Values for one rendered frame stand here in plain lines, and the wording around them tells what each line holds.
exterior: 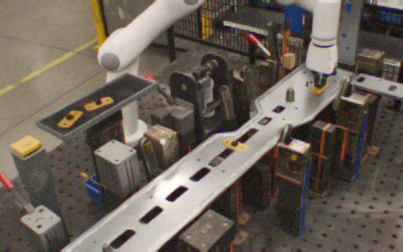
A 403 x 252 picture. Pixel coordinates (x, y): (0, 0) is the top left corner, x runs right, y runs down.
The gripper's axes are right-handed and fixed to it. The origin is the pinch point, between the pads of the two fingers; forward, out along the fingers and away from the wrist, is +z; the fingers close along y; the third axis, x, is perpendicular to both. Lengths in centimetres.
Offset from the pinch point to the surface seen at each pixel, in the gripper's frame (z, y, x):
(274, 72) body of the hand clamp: 0.5, -18.1, -2.0
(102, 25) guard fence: 78, -285, 124
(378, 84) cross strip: 3.3, 16.3, 15.3
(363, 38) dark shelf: 0.4, -2.8, 45.9
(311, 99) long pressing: 3.3, 1.1, -8.2
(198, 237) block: 0, 12, -85
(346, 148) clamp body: 19.4, 15.9, -7.2
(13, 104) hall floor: 103, -269, 7
